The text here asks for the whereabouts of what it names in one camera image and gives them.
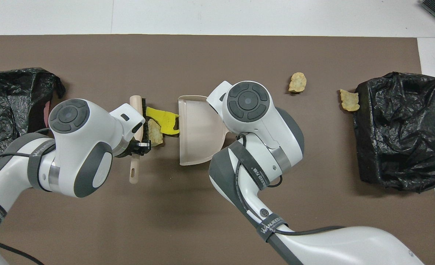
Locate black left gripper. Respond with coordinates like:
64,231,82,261
115,138,151,159

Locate tan layered foam chunk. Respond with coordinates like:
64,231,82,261
147,120,164,147

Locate beige hand brush black bristles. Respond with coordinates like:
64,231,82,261
129,95,159,184

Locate yellow sponge piece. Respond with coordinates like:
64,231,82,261
160,112,180,136
145,107,165,124

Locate beige plastic dustpan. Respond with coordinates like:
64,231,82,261
178,95,227,166

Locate pale yellow foam chunk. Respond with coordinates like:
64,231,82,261
288,72,307,93
340,89,361,112

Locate black bag lined bin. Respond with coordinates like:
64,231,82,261
353,72,435,194
0,67,66,177

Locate brown paper table mat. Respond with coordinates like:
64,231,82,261
0,34,435,265

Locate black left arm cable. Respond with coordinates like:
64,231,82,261
0,129,56,265

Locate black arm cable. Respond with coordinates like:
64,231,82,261
0,129,56,265
236,136,345,236

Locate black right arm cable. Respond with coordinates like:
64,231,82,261
236,136,345,236

